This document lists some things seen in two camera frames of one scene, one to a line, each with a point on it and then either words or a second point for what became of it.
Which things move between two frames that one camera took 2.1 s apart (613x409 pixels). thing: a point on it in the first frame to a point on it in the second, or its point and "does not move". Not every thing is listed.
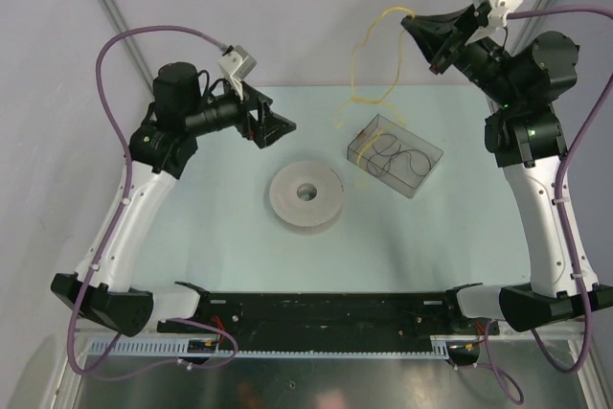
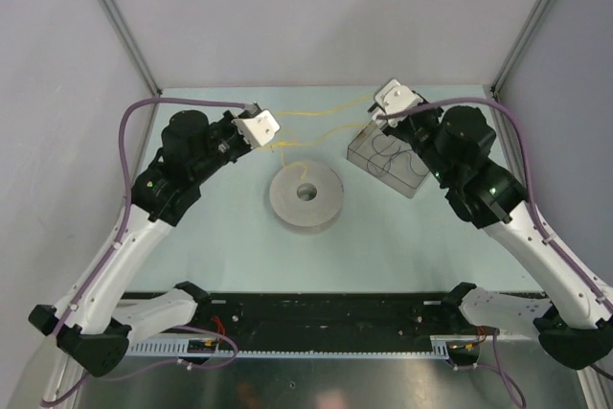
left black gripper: [268, 126] to [225, 122]
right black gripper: [437, 34] to [398, 130]
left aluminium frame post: [131, 42] does not move
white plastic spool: [306, 193] does not move
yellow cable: [389, 97] to [314, 141]
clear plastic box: [396, 156] does not move
